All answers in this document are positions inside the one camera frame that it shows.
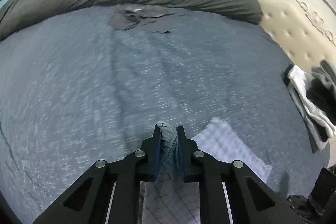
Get stack of folded clothes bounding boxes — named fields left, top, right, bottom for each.
left=282, top=60, right=336, bottom=153

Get crumpled grey cloth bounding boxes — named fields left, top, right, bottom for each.
left=108, top=4, right=174, bottom=34

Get cream bed headboard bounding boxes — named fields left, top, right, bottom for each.
left=236, top=0, right=336, bottom=77

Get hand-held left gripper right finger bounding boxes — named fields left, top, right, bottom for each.
left=176, top=125, right=305, bottom=224

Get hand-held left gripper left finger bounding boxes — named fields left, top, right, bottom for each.
left=33, top=124, right=163, bottom=224

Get blue plaid shorts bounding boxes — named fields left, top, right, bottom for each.
left=139, top=116, right=272, bottom=224

